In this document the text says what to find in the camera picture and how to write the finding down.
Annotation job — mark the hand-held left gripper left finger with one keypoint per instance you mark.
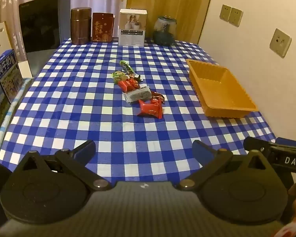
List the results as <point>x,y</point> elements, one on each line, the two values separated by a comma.
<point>85,151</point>

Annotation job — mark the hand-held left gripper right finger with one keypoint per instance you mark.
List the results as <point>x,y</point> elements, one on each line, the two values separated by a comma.
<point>201,151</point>

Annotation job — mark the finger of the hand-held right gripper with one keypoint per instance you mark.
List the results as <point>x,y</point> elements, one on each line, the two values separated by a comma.
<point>288,142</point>
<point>257,144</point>

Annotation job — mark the orange plastic tray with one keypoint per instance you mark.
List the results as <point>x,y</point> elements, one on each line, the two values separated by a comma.
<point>220,91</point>

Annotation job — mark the red snack packet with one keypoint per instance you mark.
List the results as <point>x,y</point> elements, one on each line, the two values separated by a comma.
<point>150,108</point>
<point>125,85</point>

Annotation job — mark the small red candy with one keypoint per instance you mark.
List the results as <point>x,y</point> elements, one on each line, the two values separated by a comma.
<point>157,98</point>

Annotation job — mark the grey silver snack packet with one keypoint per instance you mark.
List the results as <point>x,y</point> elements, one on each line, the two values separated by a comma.
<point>138,95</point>

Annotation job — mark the green yellow candy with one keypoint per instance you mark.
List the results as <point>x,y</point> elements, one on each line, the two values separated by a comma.
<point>118,76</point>

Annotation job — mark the blue white checkered tablecloth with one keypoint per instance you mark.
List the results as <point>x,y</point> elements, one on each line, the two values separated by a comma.
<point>76,116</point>

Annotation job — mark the red white garment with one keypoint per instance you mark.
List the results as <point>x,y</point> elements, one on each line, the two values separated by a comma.
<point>292,228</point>

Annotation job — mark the blue milk carton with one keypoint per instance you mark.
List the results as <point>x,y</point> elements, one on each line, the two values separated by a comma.
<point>8,76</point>

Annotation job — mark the dark green glass jar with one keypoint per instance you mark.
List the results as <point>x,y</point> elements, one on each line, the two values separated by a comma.
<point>164,32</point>

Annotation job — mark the dark red gift box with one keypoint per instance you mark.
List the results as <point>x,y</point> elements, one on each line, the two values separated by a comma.
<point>102,27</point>

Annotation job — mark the brown metal canister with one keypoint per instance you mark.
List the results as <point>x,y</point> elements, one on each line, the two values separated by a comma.
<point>81,26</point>

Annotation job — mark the white product box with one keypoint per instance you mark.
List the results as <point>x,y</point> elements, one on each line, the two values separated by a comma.
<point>132,28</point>

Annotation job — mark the black flat screen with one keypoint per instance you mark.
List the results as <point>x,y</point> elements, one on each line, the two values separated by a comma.
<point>39,24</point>

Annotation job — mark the beige wall data socket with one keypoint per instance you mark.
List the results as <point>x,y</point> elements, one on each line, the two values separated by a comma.
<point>280,42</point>

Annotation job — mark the beige wall power socket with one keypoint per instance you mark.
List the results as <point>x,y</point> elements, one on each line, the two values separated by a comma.
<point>236,16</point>
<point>225,11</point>

